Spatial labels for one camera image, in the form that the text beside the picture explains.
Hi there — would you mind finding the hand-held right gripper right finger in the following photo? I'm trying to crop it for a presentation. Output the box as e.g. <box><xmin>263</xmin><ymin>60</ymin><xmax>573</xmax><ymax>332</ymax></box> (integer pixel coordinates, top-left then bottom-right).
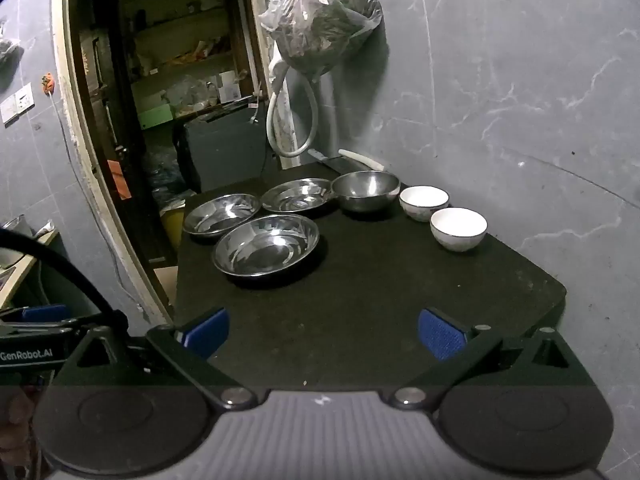
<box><xmin>390</xmin><ymin>308</ymin><xmax>596</xmax><ymax>408</ymax></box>

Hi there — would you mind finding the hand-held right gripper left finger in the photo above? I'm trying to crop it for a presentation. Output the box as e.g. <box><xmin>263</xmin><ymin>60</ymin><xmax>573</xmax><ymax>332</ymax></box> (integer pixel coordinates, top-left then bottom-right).
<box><xmin>50</xmin><ymin>308</ymin><xmax>258</xmax><ymax>411</ymax></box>

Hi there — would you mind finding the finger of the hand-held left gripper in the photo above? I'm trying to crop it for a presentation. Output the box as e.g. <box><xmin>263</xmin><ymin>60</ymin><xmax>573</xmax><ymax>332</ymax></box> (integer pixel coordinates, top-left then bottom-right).
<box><xmin>0</xmin><ymin>304</ymin><xmax>128</xmax><ymax>335</ymax></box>

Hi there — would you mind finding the steel plate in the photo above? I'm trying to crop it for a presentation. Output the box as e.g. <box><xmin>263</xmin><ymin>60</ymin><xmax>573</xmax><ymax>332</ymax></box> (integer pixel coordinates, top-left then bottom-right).
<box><xmin>182</xmin><ymin>193</ymin><xmax>262</xmax><ymax>237</ymax></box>
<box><xmin>212</xmin><ymin>213</ymin><xmax>320</xmax><ymax>277</ymax></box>
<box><xmin>260</xmin><ymin>178</ymin><xmax>334</xmax><ymax>216</ymax></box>

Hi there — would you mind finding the white ceramic bowl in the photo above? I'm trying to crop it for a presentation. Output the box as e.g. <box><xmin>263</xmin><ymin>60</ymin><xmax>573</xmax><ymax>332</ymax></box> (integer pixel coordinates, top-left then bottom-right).
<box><xmin>430</xmin><ymin>207</ymin><xmax>488</xmax><ymax>253</ymax></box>
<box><xmin>399</xmin><ymin>185</ymin><xmax>450</xmax><ymax>223</ymax></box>

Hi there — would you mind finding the steel bowl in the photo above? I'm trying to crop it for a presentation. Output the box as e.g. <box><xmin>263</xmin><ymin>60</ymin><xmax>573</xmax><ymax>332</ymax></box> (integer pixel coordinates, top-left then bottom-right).
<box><xmin>331</xmin><ymin>170</ymin><xmax>401</xmax><ymax>212</ymax></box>

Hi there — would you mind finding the kitchen counter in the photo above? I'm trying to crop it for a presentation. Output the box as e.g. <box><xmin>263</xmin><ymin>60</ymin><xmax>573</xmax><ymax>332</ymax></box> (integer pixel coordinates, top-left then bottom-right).
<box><xmin>0</xmin><ymin>229</ymin><xmax>60</xmax><ymax>312</ymax></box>

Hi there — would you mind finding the yellow bin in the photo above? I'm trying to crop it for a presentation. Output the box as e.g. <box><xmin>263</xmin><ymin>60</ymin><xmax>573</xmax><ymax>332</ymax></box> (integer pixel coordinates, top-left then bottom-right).
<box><xmin>160</xmin><ymin>207</ymin><xmax>187</xmax><ymax>257</ymax></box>

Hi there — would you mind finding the grey washing machine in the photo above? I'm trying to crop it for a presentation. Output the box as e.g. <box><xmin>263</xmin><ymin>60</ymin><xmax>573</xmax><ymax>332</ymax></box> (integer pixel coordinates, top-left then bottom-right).
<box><xmin>177</xmin><ymin>109</ymin><xmax>281</xmax><ymax>194</ymax></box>

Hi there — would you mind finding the white bar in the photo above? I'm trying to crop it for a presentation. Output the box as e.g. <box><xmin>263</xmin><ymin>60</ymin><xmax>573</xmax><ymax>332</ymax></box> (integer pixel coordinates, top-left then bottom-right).
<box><xmin>338</xmin><ymin>149</ymin><xmax>386</xmax><ymax>171</ymax></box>

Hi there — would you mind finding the steel cleaver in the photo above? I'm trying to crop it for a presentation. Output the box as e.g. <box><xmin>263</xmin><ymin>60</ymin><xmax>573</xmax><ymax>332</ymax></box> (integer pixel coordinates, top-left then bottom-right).
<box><xmin>307</xmin><ymin>148</ymin><xmax>366</xmax><ymax>176</ymax></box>

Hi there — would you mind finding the dark wooden door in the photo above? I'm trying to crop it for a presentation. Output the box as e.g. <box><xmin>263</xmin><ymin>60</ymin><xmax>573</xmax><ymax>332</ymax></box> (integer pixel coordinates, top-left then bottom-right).
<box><xmin>75</xmin><ymin>0</ymin><xmax>177</xmax><ymax>267</ymax></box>

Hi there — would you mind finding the green box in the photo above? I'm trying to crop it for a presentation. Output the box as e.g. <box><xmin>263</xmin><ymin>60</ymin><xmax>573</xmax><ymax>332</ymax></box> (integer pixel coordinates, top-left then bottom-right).
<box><xmin>137</xmin><ymin>106</ymin><xmax>174</xmax><ymax>131</ymax></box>

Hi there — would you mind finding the white box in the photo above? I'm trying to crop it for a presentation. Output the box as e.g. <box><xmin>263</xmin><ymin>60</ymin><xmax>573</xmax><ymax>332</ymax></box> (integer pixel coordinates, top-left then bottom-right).
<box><xmin>217</xmin><ymin>70</ymin><xmax>242</xmax><ymax>104</ymax></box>

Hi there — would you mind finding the dark hanging bag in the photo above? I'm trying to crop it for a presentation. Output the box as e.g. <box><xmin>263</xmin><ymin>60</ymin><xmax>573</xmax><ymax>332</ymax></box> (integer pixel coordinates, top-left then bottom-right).
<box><xmin>0</xmin><ymin>21</ymin><xmax>25</xmax><ymax>67</ymax></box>

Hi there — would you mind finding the cluttered storage shelf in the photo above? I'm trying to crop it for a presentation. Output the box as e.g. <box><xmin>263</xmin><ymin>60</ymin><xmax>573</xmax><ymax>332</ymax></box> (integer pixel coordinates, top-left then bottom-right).
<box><xmin>120</xmin><ymin>0</ymin><xmax>261</xmax><ymax>116</ymax></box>

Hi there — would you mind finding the clear plastic bag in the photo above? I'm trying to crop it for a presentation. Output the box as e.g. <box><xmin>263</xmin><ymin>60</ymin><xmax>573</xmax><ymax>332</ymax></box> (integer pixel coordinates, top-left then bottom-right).
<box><xmin>258</xmin><ymin>0</ymin><xmax>384</xmax><ymax>84</ymax></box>

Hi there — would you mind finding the black cable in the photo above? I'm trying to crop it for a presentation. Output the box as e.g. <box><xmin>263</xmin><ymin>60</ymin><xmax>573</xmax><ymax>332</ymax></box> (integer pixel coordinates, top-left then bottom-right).
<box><xmin>0</xmin><ymin>232</ymin><xmax>119</xmax><ymax>322</ymax></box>

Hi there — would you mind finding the thin wall cable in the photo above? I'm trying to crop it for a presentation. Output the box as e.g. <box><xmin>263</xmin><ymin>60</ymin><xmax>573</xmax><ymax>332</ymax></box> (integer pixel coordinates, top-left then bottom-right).
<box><xmin>49</xmin><ymin>94</ymin><xmax>151</xmax><ymax>321</ymax></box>

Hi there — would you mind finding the wall poster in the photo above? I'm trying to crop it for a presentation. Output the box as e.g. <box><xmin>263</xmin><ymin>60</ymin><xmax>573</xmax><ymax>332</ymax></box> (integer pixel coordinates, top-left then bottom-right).
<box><xmin>107</xmin><ymin>159</ymin><xmax>132</xmax><ymax>200</ymax></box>

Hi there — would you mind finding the pale door frame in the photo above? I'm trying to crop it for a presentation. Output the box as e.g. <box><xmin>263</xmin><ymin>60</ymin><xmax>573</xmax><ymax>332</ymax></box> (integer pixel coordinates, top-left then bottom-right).
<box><xmin>49</xmin><ymin>0</ymin><xmax>177</xmax><ymax>323</ymax></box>

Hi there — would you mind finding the white wall switch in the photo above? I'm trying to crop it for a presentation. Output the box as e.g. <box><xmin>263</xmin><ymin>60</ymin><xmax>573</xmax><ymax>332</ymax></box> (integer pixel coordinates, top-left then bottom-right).
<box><xmin>0</xmin><ymin>83</ymin><xmax>35</xmax><ymax>126</ymax></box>

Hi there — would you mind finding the white hose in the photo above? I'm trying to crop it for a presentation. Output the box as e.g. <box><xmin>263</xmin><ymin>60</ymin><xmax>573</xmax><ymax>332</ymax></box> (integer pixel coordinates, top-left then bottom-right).
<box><xmin>266</xmin><ymin>61</ymin><xmax>321</xmax><ymax>158</ymax></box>

